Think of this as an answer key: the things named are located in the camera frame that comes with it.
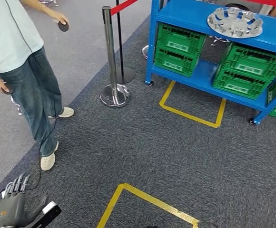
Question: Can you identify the grey wheel hubcap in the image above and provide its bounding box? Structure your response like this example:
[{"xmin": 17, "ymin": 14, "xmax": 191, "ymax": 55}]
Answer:
[{"xmin": 207, "ymin": 7, "xmax": 264, "ymax": 39}]

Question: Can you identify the black stanchion post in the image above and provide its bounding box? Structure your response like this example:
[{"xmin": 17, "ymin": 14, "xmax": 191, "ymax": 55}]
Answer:
[{"xmin": 115, "ymin": 0, "xmax": 135, "ymax": 85}]

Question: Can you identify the thin black controller cable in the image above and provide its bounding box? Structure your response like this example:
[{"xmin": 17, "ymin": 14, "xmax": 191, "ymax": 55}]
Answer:
[{"xmin": 0, "ymin": 0, "xmax": 58, "ymax": 221}]

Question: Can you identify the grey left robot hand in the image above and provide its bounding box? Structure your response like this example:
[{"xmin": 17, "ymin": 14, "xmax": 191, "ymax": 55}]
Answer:
[{"xmin": 0, "ymin": 173, "xmax": 48, "ymax": 228}]

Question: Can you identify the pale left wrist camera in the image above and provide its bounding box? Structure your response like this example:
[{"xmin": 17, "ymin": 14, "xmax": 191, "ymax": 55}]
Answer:
[{"xmin": 42, "ymin": 201, "xmax": 58, "ymax": 215}]

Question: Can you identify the black left wrist camera bracket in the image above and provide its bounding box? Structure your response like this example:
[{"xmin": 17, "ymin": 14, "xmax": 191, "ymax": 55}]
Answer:
[{"xmin": 25, "ymin": 204, "xmax": 62, "ymax": 228}]

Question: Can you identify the black round controller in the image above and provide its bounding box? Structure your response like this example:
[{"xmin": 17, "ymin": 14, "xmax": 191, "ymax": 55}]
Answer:
[
  {"xmin": 0, "ymin": 82, "xmax": 14, "ymax": 95},
  {"xmin": 58, "ymin": 19, "xmax": 70, "ymax": 33}
]

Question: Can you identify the red barrier belt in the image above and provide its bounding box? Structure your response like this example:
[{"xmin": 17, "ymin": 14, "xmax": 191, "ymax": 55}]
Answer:
[
  {"xmin": 245, "ymin": 0, "xmax": 276, "ymax": 10},
  {"xmin": 110, "ymin": 0, "xmax": 138, "ymax": 16}
]

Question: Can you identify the blue metal shelf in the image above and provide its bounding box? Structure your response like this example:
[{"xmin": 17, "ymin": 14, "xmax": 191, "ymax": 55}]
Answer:
[{"xmin": 144, "ymin": 0, "xmax": 276, "ymax": 125}]

